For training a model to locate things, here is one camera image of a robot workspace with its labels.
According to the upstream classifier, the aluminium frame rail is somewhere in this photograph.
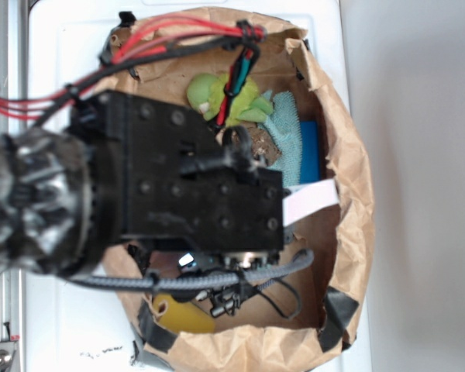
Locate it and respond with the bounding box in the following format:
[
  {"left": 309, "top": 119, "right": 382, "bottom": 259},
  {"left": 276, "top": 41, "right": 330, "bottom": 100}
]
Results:
[{"left": 0, "top": 1, "right": 28, "bottom": 371}]

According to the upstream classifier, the green plush toy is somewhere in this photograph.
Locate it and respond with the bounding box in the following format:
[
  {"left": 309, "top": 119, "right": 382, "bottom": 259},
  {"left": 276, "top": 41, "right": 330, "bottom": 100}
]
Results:
[{"left": 186, "top": 73, "right": 274, "bottom": 127}]

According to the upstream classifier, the blue block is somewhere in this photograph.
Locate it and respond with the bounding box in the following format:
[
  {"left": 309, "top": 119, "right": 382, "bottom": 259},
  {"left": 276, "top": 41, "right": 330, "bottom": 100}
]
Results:
[{"left": 300, "top": 121, "right": 321, "bottom": 184}]

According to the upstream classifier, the white ribbon cable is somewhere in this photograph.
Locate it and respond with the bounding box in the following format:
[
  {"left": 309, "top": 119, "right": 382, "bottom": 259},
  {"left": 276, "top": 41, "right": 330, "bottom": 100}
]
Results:
[{"left": 282, "top": 178, "right": 339, "bottom": 227}]

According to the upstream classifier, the brown rock lump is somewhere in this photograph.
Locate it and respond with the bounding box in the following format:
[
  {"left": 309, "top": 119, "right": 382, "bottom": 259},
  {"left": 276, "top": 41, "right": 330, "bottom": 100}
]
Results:
[{"left": 241, "top": 122, "right": 282, "bottom": 167}]

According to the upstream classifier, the grey braided cable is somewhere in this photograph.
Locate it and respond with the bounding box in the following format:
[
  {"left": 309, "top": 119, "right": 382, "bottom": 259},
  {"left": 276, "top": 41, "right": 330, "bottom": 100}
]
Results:
[{"left": 67, "top": 248, "right": 315, "bottom": 294}]

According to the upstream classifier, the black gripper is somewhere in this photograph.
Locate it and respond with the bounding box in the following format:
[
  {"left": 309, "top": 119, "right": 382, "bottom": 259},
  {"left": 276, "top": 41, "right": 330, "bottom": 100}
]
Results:
[{"left": 67, "top": 90, "right": 284, "bottom": 266}]

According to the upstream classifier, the brown paper bag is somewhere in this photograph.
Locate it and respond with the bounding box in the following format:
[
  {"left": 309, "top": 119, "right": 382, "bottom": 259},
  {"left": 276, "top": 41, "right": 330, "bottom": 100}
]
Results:
[{"left": 119, "top": 1, "right": 375, "bottom": 371}]

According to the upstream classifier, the light blue towel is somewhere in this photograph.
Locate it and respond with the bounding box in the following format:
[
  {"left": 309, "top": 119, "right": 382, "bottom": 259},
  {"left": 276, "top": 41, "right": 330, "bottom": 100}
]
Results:
[{"left": 260, "top": 91, "right": 302, "bottom": 188}]

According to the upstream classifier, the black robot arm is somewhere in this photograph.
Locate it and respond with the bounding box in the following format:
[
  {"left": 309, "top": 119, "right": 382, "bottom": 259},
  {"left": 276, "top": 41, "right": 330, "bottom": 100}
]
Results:
[{"left": 0, "top": 91, "right": 284, "bottom": 277}]

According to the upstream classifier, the red wire bundle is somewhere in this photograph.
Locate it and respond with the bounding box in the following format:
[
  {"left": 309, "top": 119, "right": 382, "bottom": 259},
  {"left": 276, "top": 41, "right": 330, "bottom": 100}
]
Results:
[{"left": 0, "top": 18, "right": 265, "bottom": 129}]

